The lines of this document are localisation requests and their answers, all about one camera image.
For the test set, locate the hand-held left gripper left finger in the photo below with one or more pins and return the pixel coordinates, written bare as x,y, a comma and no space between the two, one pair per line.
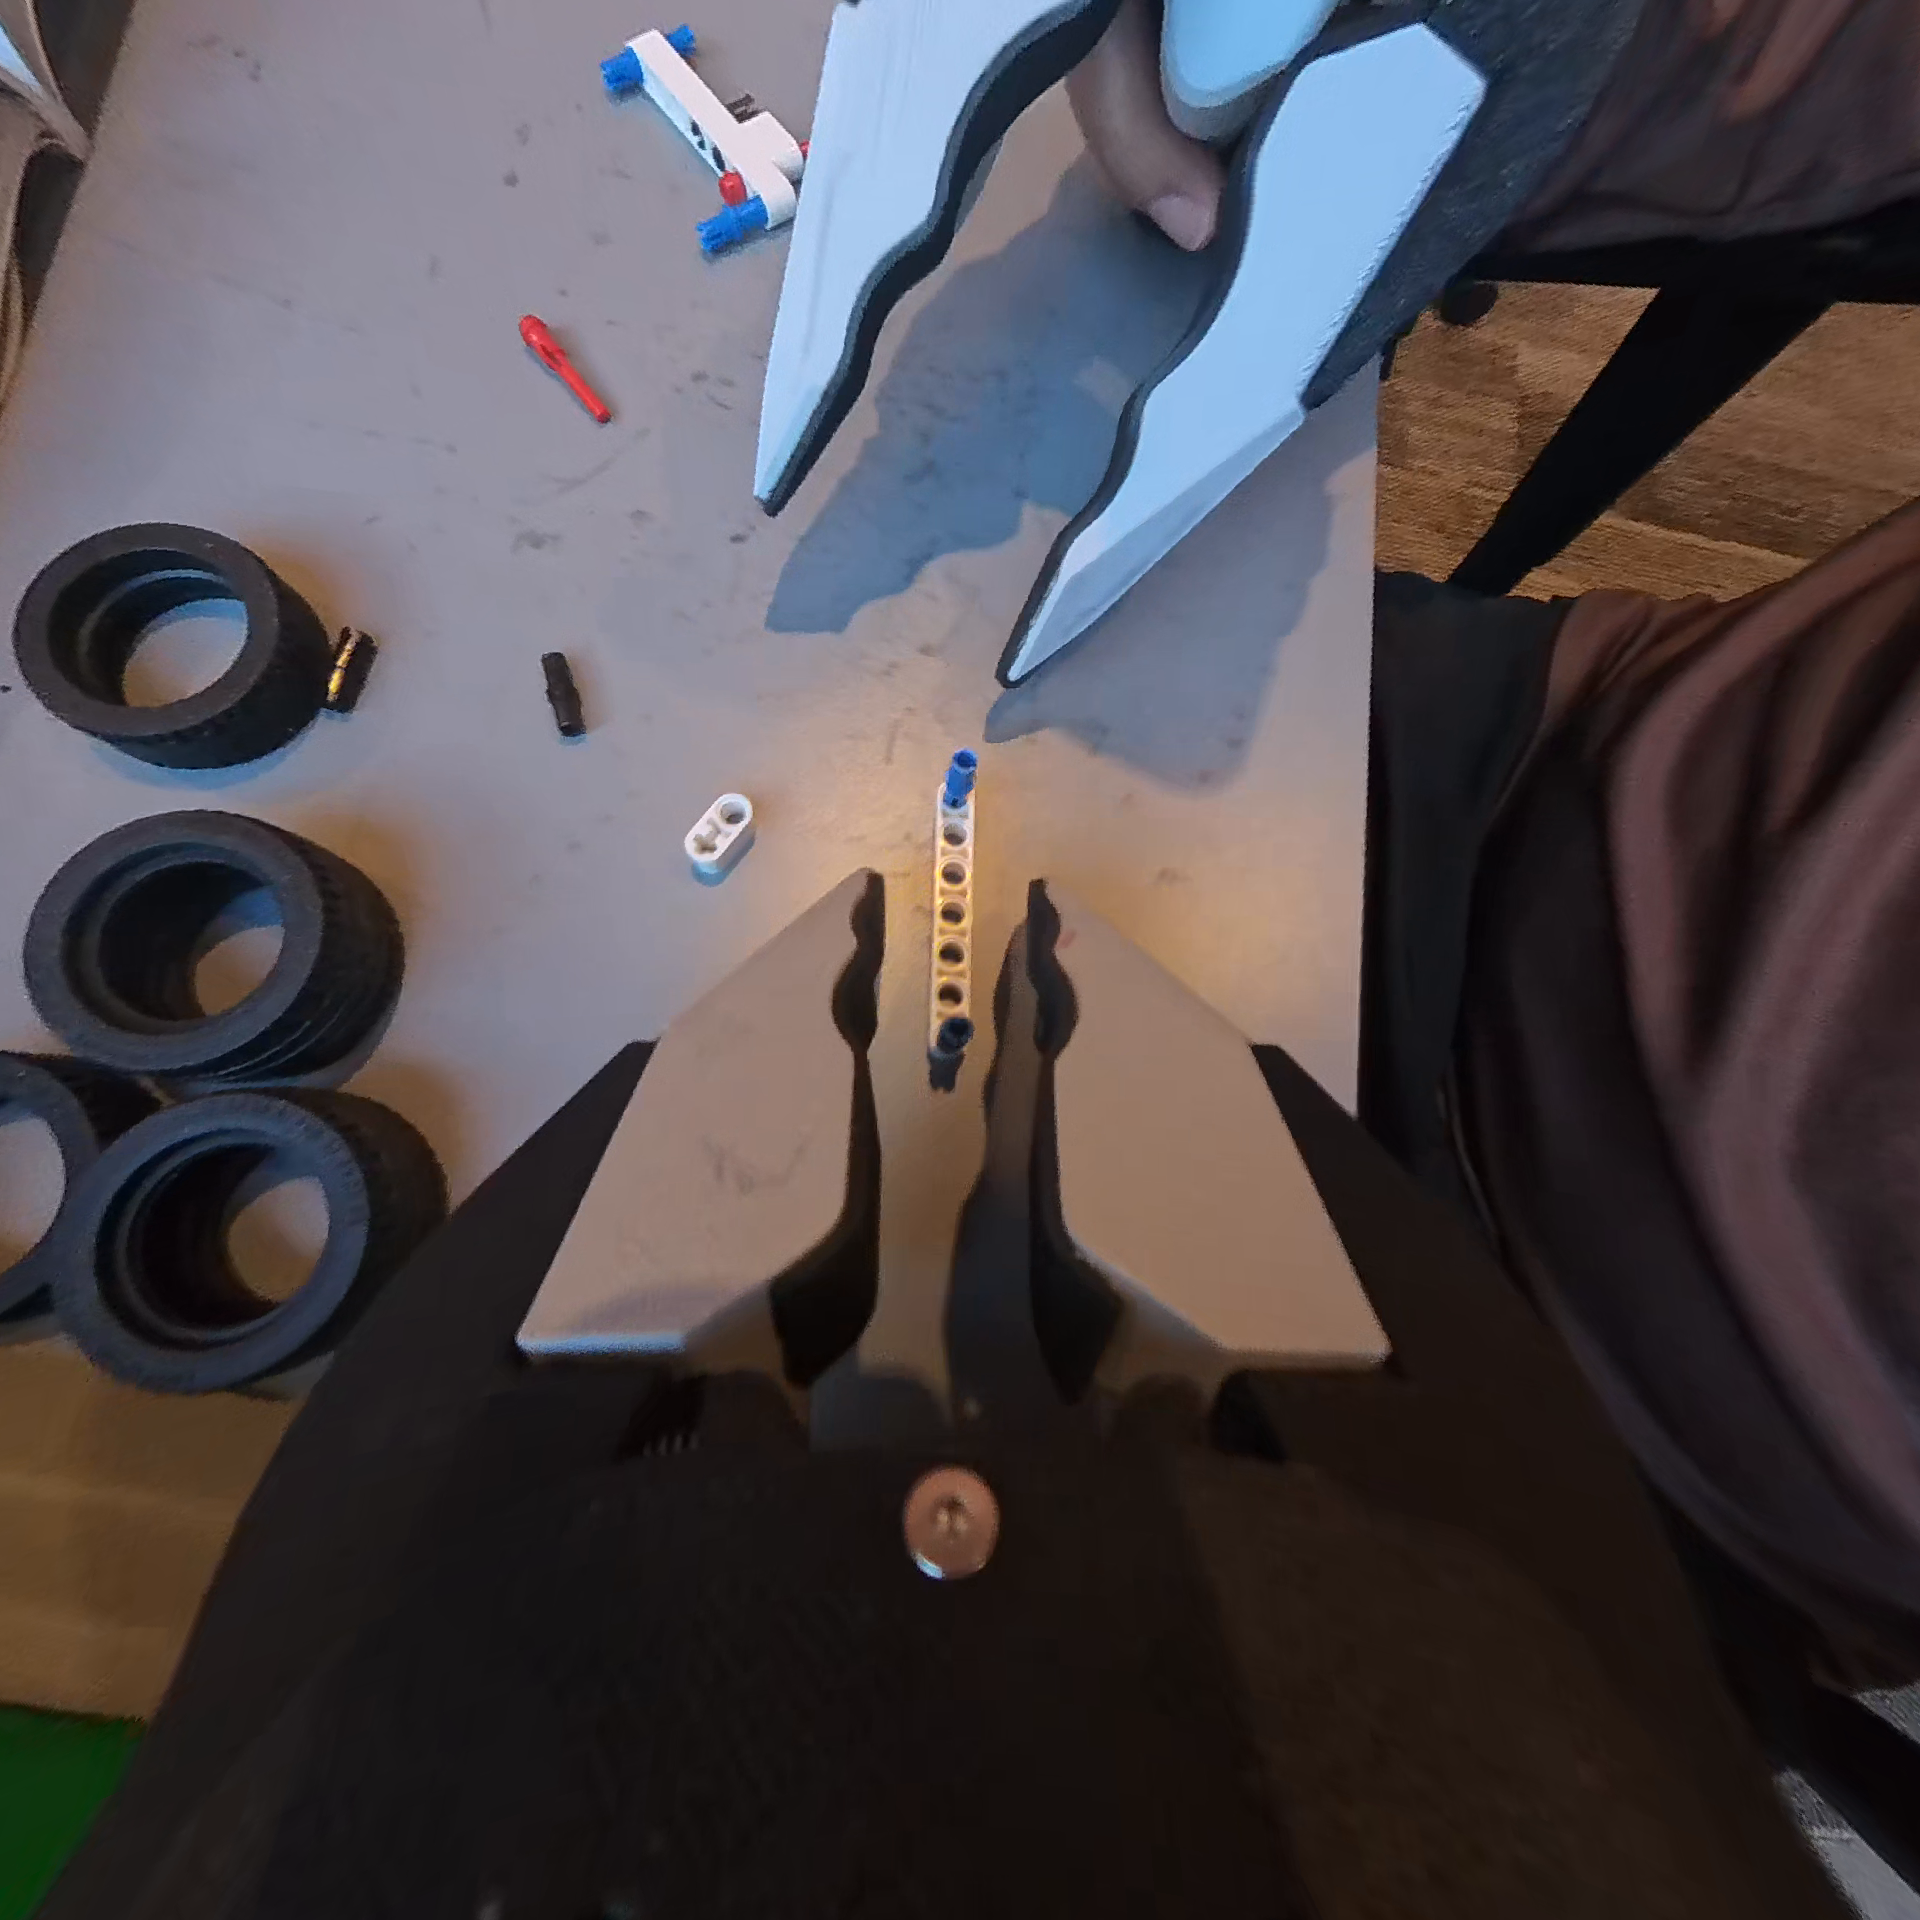
704,1172

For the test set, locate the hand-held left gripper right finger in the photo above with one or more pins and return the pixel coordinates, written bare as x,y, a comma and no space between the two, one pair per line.
1214,1185

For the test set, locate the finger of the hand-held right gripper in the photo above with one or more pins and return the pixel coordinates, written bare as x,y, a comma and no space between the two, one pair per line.
1320,270
885,150

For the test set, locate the blue plastic connector pin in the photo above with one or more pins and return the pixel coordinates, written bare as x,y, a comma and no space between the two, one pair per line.
949,1051
960,774

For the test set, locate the white holed brick beam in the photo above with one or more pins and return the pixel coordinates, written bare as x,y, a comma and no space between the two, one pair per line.
956,901

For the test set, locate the black plastic connector pin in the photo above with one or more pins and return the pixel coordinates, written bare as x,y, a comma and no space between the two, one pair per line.
350,668
565,693

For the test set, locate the person's right forearm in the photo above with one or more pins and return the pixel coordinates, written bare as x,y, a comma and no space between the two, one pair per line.
1769,119

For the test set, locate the grey desk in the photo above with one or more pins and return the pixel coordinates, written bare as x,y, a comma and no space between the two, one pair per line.
376,480

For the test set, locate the person's right hand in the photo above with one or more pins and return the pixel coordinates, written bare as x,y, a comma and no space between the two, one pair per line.
1140,135

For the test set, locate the white beam assembly with pins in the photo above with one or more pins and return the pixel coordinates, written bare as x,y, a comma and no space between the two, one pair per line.
704,119

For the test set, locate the black chair base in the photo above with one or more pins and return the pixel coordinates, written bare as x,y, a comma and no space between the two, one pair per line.
1621,422

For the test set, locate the white small connector piece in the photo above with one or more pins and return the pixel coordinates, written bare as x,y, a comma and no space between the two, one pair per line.
721,833

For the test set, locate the black rubber toy tyre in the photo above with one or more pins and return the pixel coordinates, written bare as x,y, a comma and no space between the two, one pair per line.
270,705
29,1096
376,1291
346,990

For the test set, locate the red plastic axle pin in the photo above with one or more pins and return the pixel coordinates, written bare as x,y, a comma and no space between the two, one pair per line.
562,364

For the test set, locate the person's torso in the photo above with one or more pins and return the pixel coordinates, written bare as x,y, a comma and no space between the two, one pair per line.
1681,1051

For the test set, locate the open instruction booklet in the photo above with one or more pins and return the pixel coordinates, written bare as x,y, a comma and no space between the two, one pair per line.
29,195

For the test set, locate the green plastic bin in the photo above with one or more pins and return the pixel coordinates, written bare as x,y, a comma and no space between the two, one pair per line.
59,1816

